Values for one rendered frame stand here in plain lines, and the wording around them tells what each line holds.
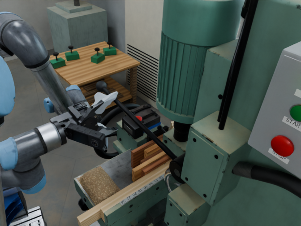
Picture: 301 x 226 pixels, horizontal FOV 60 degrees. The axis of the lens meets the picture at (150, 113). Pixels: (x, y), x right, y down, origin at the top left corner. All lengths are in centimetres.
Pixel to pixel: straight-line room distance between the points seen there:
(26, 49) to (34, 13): 279
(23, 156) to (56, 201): 127
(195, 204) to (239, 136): 22
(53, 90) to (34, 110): 171
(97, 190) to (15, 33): 58
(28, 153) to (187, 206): 42
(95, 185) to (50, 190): 123
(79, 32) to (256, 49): 265
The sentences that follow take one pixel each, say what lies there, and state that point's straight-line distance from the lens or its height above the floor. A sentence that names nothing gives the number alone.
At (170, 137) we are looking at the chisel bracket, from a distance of 84.
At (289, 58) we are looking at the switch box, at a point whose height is 147.
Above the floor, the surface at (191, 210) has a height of 108.
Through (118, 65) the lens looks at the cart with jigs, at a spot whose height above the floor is 53.
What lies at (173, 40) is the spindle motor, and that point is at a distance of 61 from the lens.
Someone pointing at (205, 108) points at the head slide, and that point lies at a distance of 61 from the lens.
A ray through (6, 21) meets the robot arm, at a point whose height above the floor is 127.
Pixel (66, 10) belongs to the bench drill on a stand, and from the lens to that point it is 307.
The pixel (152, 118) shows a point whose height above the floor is 100.
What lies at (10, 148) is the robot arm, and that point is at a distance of 74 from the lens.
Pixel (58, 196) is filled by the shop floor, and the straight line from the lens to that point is 202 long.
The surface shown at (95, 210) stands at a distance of 79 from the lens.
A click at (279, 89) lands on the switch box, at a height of 143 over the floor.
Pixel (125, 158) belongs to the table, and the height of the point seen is 90.
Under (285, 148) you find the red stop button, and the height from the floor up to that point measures 136.
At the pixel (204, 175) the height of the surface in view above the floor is 122.
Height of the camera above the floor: 160
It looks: 38 degrees down
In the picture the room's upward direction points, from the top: 3 degrees clockwise
